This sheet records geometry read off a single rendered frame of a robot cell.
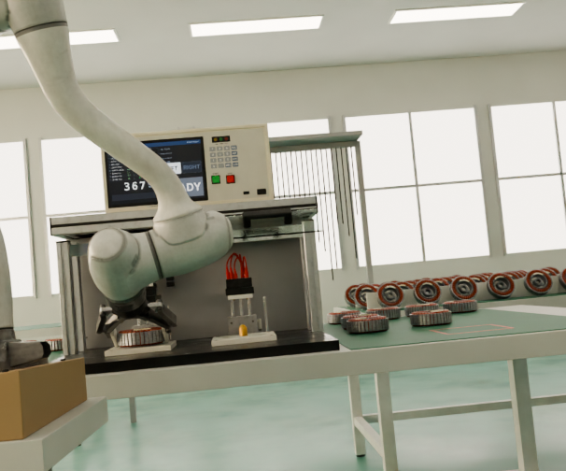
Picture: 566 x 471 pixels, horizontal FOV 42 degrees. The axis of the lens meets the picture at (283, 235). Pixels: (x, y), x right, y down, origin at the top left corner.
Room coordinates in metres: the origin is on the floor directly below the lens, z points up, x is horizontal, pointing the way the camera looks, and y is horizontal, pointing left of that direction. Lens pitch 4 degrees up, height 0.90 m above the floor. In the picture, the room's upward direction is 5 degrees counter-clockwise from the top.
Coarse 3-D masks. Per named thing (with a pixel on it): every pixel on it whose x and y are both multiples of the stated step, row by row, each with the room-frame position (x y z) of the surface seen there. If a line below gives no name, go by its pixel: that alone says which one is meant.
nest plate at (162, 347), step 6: (168, 342) 1.77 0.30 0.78; (174, 342) 1.77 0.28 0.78; (114, 348) 1.74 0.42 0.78; (120, 348) 1.72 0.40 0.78; (126, 348) 1.71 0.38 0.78; (132, 348) 1.69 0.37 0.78; (138, 348) 1.67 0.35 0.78; (144, 348) 1.67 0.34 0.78; (150, 348) 1.67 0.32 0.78; (156, 348) 1.67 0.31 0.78; (162, 348) 1.67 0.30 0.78; (168, 348) 1.68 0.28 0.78; (108, 354) 1.67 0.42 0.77; (114, 354) 1.67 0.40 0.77; (120, 354) 1.67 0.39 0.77
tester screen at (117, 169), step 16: (144, 144) 1.88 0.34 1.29; (160, 144) 1.88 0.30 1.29; (176, 144) 1.88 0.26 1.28; (192, 144) 1.88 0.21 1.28; (112, 160) 1.87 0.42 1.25; (176, 160) 1.88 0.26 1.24; (192, 160) 1.88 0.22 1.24; (112, 176) 1.87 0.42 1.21; (128, 176) 1.87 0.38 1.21; (192, 176) 1.88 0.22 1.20; (112, 192) 1.87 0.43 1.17; (128, 192) 1.87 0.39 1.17; (144, 192) 1.88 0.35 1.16
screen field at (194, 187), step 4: (180, 180) 1.88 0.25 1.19; (184, 180) 1.88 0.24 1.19; (188, 180) 1.88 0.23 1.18; (192, 180) 1.88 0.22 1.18; (196, 180) 1.88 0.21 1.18; (200, 180) 1.88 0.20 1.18; (184, 184) 1.88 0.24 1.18; (188, 184) 1.88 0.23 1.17; (192, 184) 1.88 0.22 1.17; (196, 184) 1.88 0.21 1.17; (200, 184) 1.88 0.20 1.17; (188, 188) 1.88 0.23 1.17; (192, 188) 1.88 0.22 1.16; (196, 188) 1.88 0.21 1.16; (200, 188) 1.88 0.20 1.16; (188, 192) 1.88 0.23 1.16; (192, 192) 1.88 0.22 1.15; (196, 192) 1.88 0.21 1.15; (200, 192) 1.88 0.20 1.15
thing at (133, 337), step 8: (144, 328) 1.78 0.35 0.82; (152, 328) 1.77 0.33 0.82; (160, 328) 1.73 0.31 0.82; (120, 336) 1.70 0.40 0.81; (128, 336) 1.69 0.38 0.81; (136, 336) 1.69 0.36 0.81; (144, 336) 1.70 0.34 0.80; (152, 336) 1.70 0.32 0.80; (160, 336) 1.72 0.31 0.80; (120, 344) 1.71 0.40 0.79; (128, 344) 1.70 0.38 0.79; (136, 344) 1.70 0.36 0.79; (144, 344) 1.71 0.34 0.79; (152, 344) 1.71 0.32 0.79
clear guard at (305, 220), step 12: (228, 216) 1.66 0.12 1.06; (240, 216) 1.66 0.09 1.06; (300, 216) 1.65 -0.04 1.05; (312, 216) 1.65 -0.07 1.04; (240, 228) 1.63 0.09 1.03; (252, 228) 1.63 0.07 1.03; (264, 228) 1.63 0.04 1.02; (276, 228) 1.63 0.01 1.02; (288, 228) 1.62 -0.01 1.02; (300, 228) 1.62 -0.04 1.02; (312, 228) 1.62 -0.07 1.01
